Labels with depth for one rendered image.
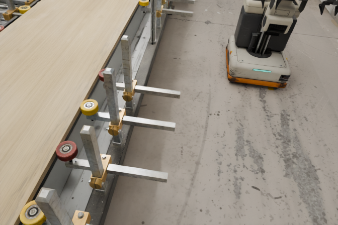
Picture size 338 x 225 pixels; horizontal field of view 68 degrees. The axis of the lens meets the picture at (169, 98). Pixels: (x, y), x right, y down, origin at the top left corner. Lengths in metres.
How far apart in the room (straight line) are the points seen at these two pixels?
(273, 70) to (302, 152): 0.87
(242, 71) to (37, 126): 2.08
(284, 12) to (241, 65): 0.63
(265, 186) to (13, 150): 1.71
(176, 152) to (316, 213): 1.10
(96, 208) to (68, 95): 0.54
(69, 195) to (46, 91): 0.51
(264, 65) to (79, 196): 2.17
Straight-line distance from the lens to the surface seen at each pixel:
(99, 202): 1.18
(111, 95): 1.05
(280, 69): 2.83
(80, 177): 1.34
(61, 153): 1.08
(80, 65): 1.49
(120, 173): 1.10
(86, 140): 0.89
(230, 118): 2.48
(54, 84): 1.40
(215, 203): 1.97
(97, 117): 1.26
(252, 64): 2.77
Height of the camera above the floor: 1.76
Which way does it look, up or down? 44 degrees down
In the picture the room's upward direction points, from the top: 5 degrees clockwise
